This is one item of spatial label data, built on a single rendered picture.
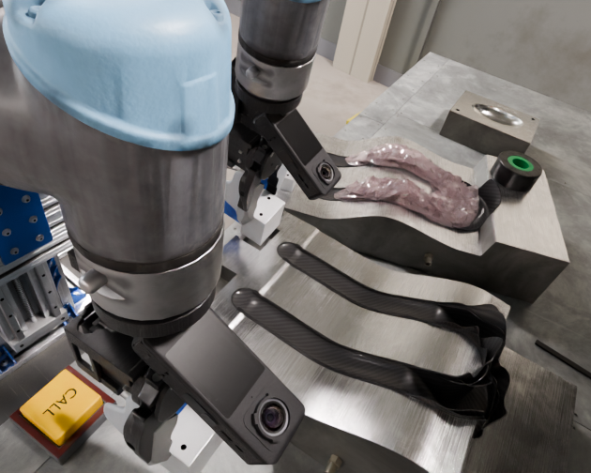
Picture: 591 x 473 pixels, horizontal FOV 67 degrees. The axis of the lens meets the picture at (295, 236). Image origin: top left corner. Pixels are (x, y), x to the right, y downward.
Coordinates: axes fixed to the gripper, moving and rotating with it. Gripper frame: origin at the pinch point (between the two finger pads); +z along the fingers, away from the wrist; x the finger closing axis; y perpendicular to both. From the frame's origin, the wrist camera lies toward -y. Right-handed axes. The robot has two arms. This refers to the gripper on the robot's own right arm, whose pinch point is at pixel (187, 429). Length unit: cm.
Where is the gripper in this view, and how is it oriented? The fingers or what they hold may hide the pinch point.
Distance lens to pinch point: 43.5
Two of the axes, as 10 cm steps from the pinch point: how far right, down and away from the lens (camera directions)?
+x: -5.1, 5.5, -6.6
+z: -1.6, 6.9, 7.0
